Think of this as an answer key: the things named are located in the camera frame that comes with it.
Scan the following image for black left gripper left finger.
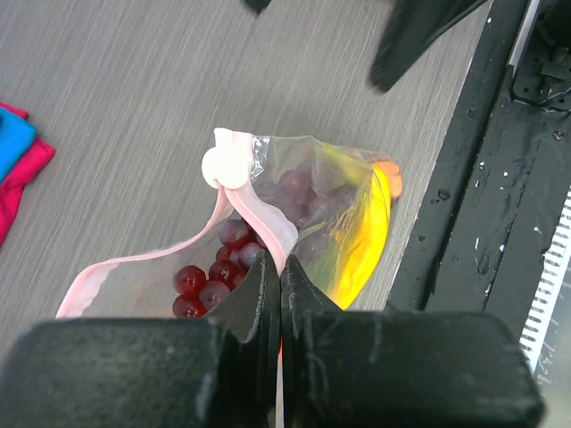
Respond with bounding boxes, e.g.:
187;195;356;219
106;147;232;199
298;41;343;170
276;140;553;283
1;251;280;427

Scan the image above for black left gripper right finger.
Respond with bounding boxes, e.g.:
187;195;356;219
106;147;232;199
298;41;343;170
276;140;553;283
280;257;546;427

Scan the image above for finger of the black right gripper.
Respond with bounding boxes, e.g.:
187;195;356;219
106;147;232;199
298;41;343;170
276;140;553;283
368;0;484;93
243;0;271;15

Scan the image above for yellow banana bunch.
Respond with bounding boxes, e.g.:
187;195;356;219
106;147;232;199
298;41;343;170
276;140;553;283
309;143;398;309

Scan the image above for orange carrot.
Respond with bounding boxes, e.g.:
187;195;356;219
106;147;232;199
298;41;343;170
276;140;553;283
375;160;403;200

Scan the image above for clear pink-dotted zip bag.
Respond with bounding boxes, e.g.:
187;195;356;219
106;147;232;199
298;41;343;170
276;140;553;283
54;128;404;319

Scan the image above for dark red grape bunch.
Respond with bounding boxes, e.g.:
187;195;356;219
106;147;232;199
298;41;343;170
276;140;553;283
172;166;357;318

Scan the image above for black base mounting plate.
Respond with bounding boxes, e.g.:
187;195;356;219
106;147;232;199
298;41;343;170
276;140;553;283
386;1;570;339

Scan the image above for folded blue cloth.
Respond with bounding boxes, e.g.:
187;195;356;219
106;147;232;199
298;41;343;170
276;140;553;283
0;108;37;181

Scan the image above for folded red cloth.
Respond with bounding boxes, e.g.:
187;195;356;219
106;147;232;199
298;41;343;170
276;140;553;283
1;103;56;243

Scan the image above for white slotted cable duct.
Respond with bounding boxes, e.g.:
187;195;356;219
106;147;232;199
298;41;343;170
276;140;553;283
519;191;570;373

